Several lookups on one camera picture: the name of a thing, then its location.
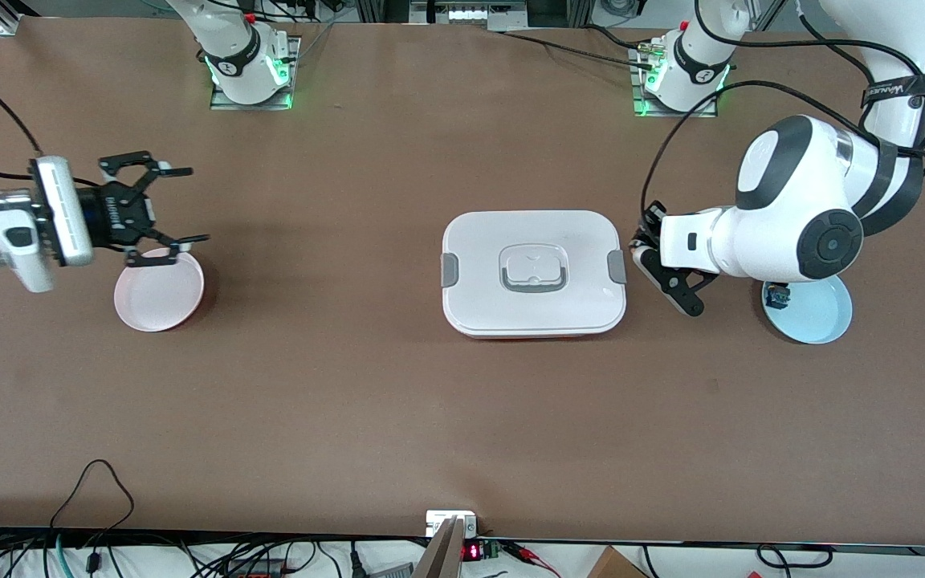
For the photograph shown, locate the pink round plate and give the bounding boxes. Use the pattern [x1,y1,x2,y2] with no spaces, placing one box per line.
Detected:
[114,247,206,333]

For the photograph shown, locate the grey metal bar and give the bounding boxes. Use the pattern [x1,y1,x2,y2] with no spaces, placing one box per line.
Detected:
[413,516,468,578]

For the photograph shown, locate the thin black table cable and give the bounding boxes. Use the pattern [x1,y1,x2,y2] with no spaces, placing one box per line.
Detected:
[499,28,658,73]

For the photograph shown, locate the light blue round plate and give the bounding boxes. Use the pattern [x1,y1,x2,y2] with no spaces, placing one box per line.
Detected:
[761,273,854,345]

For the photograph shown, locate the white lidded box grey clips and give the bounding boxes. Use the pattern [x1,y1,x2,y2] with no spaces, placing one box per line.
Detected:
[440,210,628,340]

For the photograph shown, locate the brown cardboard piece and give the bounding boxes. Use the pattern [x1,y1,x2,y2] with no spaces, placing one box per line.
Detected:
[587,546,650,578]

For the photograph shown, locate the aluminium frame rail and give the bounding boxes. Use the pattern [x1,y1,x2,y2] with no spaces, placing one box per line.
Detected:
[0,0,39,38]

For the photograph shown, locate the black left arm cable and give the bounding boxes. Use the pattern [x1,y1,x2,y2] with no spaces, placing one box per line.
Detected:
[641,0,925,234]

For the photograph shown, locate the red clip leads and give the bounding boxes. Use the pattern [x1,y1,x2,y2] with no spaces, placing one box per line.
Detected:
[505,541,561,578]

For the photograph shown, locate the black coiled cable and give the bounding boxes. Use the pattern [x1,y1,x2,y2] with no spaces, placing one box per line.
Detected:
[755,543,834,572]

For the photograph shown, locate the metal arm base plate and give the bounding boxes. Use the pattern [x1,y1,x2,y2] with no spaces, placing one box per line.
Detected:
[210,36,301,111]
[631,44,719,119]

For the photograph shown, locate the small white socket box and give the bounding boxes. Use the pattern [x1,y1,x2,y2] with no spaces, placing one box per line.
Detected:
[426,511,479,538]

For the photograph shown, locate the metal frame with white device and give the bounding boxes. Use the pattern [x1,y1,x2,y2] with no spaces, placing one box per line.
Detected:
[410,0,529,25]

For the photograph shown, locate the black looped cable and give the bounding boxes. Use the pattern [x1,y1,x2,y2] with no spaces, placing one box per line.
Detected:
[49,458,137,532]

